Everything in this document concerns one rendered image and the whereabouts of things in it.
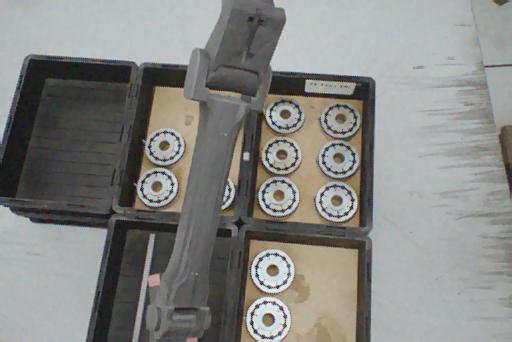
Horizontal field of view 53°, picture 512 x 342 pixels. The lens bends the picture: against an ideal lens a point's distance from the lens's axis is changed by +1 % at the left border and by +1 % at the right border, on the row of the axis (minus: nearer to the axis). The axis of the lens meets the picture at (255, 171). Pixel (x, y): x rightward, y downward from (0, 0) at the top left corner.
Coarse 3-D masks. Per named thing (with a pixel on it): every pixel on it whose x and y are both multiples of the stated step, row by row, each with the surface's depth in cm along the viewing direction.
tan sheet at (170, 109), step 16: (160, 96) 138; (176, 96) 138; (240, 96) 138; (160, 112) 137; (176, 112) 137; (192, 112) 136; (160, 128) 135; (176, 128) 135; (192, 128) 135; (192, 144) 133; (240, 144) 133; (144, 160) 132; (176, 176) 131; (144, 208) 128; (176, 208) 128
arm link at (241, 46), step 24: (240, 0) 63; (264, 0) 65; (216, 24) 66; (240, 24) 63; (264, 24) 64; (216, 48) 65; (240, 48) 65; (264, 48) 66; (216, 72) 66; (240, 72) 68; (264, 72) 68
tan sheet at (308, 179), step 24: (288, 96) 137; (264, 120) 135; (312, 120) 135; (336, 120) 134; (360, 120) 134; (264, 144) 133; (312, 144) 132; (360, 144) 132; (312, 168) 130; (312, 192) 128; (264, 216) 127; (312, 216) 126
